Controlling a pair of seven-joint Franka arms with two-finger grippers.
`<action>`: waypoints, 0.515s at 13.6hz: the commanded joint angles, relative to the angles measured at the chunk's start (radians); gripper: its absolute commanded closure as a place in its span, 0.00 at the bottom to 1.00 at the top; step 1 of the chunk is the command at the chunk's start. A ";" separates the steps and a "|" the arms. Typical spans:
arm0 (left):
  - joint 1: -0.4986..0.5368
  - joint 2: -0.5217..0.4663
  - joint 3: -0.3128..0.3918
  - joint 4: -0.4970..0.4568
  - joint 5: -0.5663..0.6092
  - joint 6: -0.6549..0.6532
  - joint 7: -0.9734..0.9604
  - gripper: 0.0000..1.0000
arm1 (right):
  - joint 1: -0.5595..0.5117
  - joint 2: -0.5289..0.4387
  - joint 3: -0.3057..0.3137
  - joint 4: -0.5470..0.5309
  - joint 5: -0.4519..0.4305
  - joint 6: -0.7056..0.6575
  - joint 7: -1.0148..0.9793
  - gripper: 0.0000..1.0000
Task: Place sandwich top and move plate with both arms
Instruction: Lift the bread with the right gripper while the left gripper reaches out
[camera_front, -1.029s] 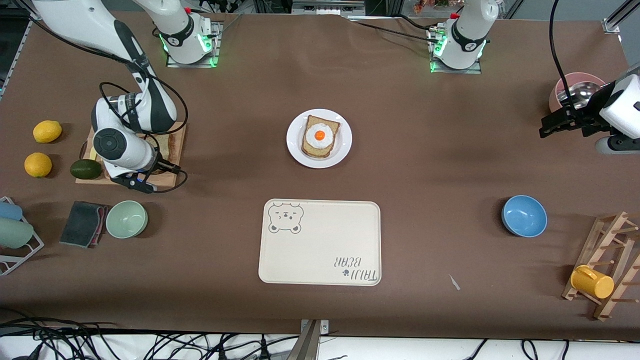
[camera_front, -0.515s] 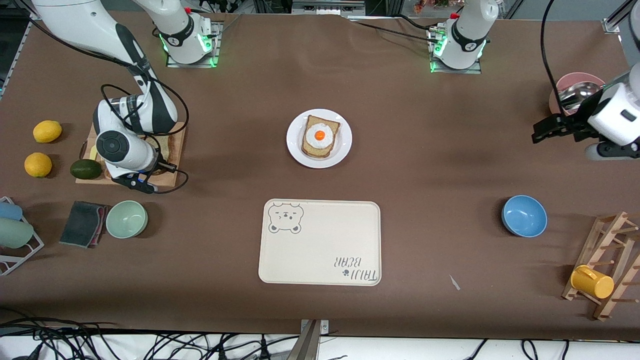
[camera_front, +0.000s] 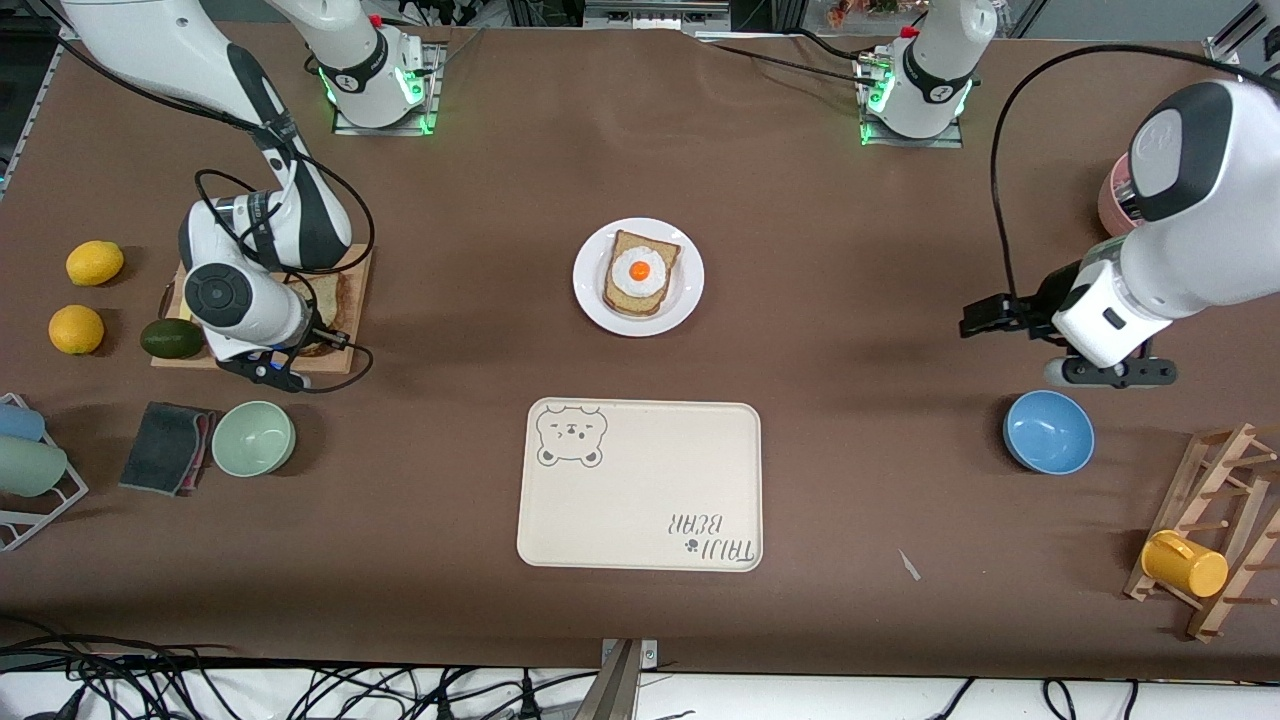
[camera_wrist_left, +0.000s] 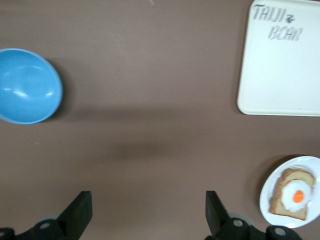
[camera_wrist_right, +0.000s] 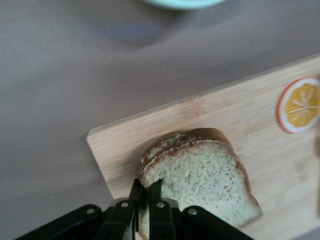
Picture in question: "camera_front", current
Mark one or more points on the light blue cup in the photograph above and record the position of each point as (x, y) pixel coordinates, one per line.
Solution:
(20, 422)

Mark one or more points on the yellow cup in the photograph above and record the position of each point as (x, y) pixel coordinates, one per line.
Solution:
(1185, 565)

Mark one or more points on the white round plate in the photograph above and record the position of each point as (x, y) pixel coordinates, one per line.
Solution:
(590, 300)

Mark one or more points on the pale green bowl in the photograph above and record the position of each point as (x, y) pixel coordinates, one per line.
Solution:
(253, 438)

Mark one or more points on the yellow lemon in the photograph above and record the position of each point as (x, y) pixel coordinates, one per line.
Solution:
(95, 263)
(76, 330)

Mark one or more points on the metal table edge bracket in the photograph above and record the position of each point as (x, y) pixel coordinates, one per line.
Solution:
(622, 680)

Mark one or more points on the wooden cutting board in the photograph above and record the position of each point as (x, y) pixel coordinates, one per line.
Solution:
(358, 300)

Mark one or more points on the wooden cup rack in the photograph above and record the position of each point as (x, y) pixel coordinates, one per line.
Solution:
(1215, 470)

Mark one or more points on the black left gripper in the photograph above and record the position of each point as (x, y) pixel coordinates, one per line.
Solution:
(1040, 301)

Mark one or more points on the fried egg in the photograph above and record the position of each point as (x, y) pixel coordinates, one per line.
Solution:
(640, 271)

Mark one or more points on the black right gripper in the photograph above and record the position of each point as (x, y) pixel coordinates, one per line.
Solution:
(318, 334)

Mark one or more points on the aluminium frame profile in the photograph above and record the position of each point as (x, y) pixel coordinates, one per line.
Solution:
(1240, 35)

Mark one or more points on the plain bread slice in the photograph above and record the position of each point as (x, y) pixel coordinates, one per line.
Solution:
(336, 300)

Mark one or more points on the bread slice under egg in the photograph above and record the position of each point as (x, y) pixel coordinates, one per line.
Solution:
(625, 297)

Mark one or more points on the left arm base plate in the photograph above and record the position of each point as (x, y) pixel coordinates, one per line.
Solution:
(950, 140)

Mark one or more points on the blue bowl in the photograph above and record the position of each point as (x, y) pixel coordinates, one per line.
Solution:
(1048, 432)

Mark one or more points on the green avocado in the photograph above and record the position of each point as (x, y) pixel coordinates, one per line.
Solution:
(172, 338)

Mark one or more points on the dark folded cloth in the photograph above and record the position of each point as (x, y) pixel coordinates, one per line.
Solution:
(165, 450)

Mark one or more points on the small white paper scrap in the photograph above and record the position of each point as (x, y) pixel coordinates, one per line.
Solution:
(909, 565)

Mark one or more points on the pale green cup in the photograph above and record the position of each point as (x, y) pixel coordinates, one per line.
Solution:
(30, 467)

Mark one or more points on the pink bowl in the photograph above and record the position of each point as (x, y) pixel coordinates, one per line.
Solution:
(1112, 200)

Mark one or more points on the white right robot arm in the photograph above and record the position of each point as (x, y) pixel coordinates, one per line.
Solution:
(150, 40)

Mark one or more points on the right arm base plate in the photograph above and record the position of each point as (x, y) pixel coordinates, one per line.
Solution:
(432, 100)

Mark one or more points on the cream bear print tray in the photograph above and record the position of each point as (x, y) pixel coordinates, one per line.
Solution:
(640, 500)

